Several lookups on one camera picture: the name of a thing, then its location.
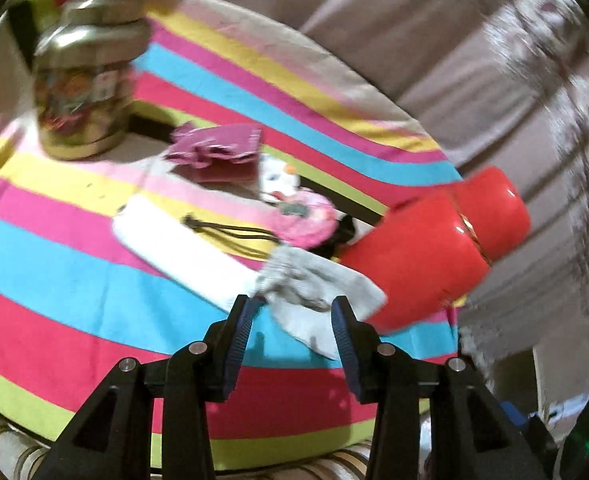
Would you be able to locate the beige striped sofa cover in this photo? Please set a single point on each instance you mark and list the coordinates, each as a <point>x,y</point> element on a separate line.
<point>4,445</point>

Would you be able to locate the rainbow striped cloth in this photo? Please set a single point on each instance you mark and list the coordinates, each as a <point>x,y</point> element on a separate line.
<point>74,285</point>

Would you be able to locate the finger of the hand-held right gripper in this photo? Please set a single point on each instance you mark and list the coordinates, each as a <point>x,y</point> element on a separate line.
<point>536,435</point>

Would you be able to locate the white fabric pouch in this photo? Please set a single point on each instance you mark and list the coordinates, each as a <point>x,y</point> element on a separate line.
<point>174,242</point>

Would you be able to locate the black cloth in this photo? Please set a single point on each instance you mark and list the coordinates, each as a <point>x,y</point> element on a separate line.
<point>344,238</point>

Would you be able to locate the magenta knitted hat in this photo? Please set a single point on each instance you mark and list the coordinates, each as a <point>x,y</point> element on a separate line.
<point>224,142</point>

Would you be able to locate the beige curtain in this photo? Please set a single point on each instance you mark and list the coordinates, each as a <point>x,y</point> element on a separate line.
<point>399,35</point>

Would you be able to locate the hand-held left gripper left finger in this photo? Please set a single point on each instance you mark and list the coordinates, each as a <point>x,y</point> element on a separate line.
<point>239,341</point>

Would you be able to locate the white lace curtain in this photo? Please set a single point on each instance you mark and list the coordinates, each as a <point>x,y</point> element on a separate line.
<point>574,110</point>

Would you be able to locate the red plastic container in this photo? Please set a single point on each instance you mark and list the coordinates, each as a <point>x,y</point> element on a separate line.
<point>434,260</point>

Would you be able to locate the white floral cloth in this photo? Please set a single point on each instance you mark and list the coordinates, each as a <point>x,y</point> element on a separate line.
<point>277,180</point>

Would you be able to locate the dark maroon cloth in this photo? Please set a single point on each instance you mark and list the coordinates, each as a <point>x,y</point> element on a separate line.
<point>224,173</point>

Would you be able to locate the gold lidded tin jar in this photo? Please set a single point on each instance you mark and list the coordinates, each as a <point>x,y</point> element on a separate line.
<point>84,80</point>

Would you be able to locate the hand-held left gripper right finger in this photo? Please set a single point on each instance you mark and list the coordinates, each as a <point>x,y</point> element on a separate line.
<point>347,351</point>

